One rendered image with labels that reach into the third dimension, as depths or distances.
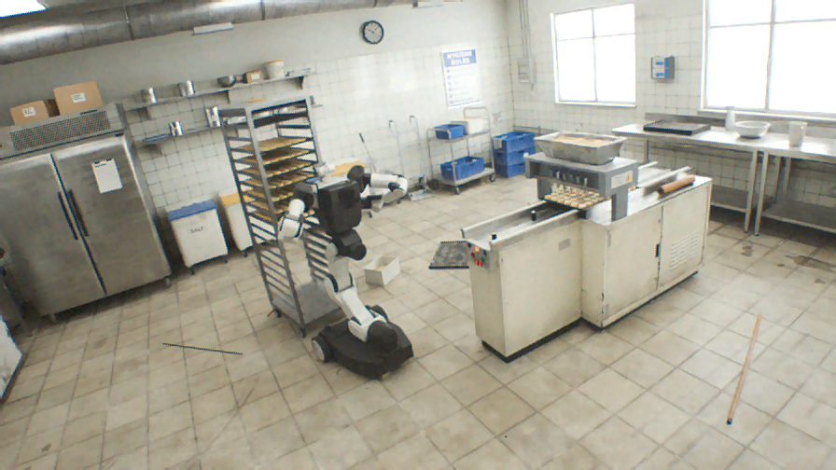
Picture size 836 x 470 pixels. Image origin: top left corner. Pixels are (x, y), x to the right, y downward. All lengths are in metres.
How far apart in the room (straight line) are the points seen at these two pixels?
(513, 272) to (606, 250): 0.64
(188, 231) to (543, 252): 4.03
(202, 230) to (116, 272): 1.03
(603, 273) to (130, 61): 5.37
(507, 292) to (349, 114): 4.33
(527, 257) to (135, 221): 3.99
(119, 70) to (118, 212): 1.72
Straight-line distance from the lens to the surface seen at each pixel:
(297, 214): 2.59
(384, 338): 2.97
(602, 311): 3.25
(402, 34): 6.94
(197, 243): 5.67
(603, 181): 2.88
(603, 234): 3.00
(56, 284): 5.61
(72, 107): 5.42
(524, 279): 2.86
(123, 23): 5.11
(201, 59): 6.13
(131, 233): 5.36
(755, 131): 5.24
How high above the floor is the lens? 1.94
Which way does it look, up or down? 21 degrees down
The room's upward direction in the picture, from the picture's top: 9 degrees counter-clockwise
